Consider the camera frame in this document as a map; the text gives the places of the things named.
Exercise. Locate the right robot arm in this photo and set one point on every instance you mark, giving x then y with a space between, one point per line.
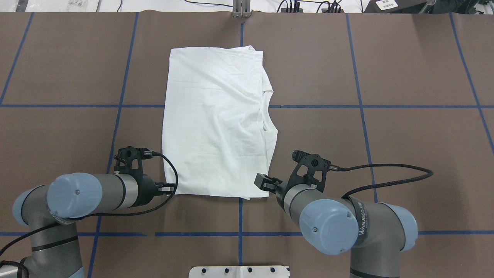
374 233

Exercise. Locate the white long-sleeve printed shirt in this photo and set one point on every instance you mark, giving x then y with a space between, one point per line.
217 130

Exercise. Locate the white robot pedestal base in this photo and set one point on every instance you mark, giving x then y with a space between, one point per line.
259 271

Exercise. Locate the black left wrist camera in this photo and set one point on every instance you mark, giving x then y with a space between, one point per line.
129 160

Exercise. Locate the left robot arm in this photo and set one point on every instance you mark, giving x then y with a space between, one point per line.
51 212

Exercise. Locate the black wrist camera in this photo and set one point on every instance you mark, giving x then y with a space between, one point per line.
311 170
129 160

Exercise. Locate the aluminium frame post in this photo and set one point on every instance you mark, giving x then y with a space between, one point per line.
241 8

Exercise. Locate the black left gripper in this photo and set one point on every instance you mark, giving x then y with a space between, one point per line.
146 190

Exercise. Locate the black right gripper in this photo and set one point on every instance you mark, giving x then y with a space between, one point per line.
281 190

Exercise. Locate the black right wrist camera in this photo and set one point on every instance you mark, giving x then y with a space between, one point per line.
311 170

